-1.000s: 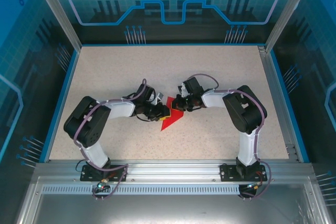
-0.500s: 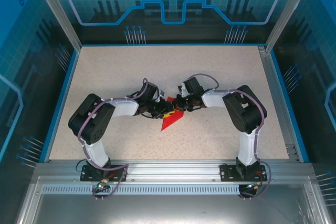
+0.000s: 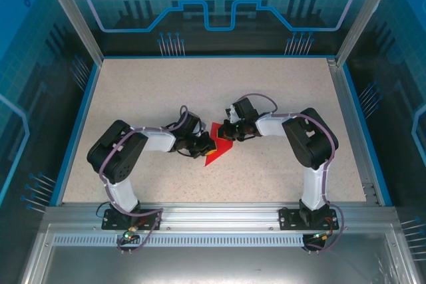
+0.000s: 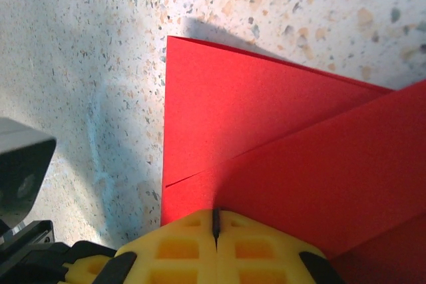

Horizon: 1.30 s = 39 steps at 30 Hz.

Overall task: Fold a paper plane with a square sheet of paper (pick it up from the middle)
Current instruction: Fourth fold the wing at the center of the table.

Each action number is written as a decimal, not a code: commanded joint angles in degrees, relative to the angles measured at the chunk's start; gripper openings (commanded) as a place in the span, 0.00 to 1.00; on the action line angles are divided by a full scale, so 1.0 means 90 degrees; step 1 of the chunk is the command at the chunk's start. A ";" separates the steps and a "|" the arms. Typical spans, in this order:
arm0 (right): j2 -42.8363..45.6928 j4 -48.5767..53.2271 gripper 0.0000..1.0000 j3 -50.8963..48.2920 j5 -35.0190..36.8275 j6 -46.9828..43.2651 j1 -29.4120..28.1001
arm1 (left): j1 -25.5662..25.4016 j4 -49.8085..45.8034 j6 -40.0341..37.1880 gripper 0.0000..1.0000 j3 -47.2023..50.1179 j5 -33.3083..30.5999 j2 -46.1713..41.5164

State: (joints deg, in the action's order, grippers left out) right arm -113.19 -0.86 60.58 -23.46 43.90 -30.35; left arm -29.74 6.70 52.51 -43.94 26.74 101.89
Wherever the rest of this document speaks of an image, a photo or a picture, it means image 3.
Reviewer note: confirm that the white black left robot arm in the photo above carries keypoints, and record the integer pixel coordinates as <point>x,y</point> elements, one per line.
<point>156,141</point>

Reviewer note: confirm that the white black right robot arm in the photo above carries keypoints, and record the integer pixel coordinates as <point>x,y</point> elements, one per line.
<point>269,127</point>

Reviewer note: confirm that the blue table edge trim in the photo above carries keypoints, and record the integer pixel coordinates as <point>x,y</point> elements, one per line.
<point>80,131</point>
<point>365,131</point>

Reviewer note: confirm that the grey metal tray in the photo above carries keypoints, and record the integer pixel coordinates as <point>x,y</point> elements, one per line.
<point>216,267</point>

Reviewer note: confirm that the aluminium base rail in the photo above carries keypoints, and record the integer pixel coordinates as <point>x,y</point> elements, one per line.
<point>216,217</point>

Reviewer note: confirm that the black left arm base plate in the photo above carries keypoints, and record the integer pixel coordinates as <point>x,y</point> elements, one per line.
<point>149,222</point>

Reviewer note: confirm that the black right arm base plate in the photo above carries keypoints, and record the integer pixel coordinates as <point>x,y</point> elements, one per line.
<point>288,221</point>

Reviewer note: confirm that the aluminium side rail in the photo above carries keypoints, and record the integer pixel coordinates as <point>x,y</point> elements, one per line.
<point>352,131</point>

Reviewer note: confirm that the aluminium frame post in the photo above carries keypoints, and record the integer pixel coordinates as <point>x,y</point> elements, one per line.
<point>364,14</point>
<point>75,14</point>

